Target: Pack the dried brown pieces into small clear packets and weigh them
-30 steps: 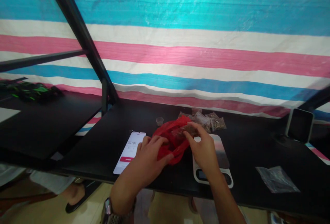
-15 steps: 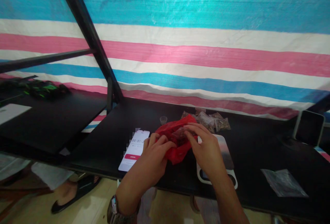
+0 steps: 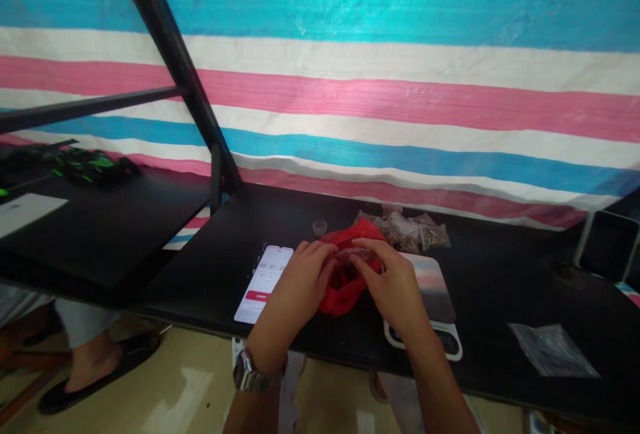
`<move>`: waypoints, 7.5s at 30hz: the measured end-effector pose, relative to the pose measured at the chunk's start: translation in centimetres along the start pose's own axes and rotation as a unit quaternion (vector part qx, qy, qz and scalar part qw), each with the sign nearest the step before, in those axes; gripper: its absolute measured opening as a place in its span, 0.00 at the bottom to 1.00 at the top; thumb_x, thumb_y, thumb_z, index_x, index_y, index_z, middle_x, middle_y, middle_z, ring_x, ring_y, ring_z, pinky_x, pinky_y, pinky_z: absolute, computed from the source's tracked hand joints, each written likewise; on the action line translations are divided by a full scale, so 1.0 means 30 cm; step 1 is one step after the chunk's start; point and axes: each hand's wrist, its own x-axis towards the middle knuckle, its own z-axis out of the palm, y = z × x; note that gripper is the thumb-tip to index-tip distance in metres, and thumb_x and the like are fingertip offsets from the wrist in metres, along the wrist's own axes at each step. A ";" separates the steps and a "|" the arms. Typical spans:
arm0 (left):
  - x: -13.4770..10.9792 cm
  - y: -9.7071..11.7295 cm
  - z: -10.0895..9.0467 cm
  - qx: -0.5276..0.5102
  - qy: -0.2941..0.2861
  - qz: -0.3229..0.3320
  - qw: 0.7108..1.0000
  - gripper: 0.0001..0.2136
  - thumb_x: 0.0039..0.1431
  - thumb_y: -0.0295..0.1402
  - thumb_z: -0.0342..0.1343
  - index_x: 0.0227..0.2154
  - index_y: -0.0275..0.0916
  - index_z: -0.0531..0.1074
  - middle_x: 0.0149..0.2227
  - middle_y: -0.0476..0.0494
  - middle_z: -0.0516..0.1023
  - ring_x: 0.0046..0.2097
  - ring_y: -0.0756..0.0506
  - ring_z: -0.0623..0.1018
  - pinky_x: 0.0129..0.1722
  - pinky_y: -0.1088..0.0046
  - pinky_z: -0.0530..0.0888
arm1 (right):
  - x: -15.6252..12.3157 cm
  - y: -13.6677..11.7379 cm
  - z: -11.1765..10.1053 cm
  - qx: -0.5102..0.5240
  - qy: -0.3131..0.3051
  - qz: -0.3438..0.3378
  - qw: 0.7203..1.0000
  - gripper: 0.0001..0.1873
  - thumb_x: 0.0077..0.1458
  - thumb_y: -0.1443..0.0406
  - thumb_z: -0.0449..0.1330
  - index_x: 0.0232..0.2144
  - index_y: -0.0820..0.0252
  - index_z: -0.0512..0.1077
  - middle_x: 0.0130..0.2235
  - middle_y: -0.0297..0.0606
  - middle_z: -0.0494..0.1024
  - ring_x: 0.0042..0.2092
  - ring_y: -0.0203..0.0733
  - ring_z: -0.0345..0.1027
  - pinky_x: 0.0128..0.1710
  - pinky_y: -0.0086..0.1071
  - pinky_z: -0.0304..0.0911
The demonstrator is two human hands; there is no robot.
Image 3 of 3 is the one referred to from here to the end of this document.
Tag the person's right hand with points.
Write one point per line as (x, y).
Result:
(397, 286)

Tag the person's left hand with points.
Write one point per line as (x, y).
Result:
(295, 289)

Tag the red plastic bag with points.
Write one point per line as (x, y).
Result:
(345, 294)

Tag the white smartphone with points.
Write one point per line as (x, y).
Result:
(260, 279)

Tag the white kitchen scale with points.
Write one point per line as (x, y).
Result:
(440, 284)

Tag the pile of clear seed bags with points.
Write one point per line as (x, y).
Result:
(415, 234)

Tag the small clear plastic cup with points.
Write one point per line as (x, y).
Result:
(320, 229)

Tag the empty clear zip bag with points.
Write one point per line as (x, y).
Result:
(550, 349)

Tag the black slipper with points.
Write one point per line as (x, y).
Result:
(125, 359)

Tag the white framed chair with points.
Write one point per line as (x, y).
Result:
(607, 244)

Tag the blue pink white striped tarp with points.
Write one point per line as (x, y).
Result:
(400, 54)

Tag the white paper sheet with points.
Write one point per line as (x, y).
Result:
(25, 211)

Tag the black metal frame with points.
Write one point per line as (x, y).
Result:
(175, 49)

